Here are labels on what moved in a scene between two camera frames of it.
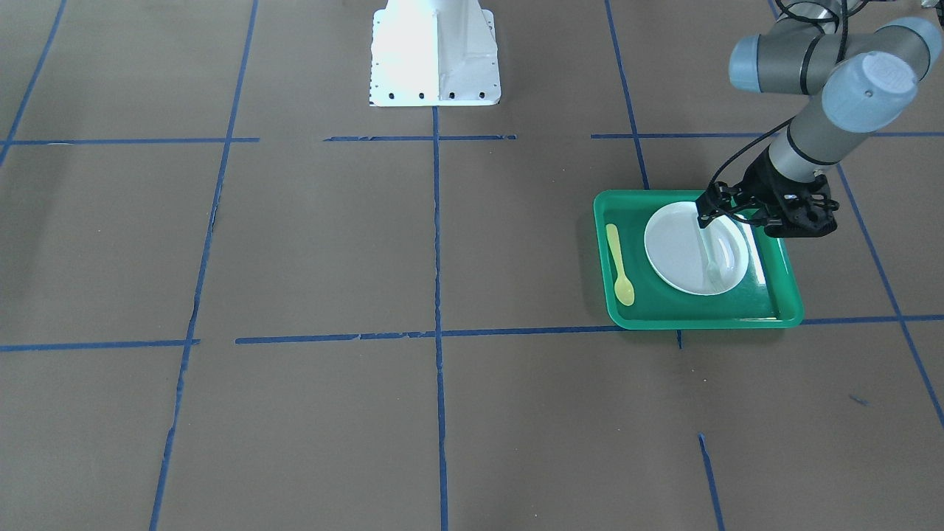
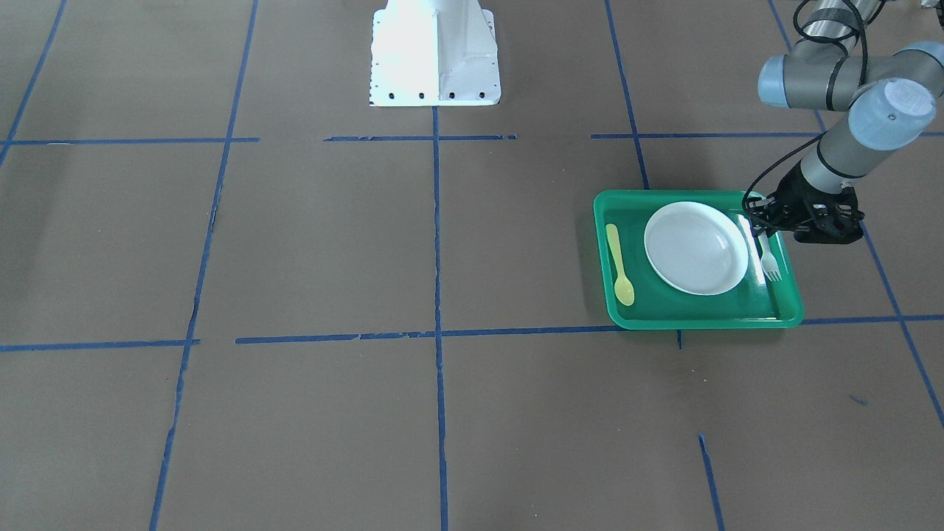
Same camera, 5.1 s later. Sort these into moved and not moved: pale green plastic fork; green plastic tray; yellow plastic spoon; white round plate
Moved: pale green plastic fork
Not moved: yellow plastic spoon; white round plate; green plastic tray
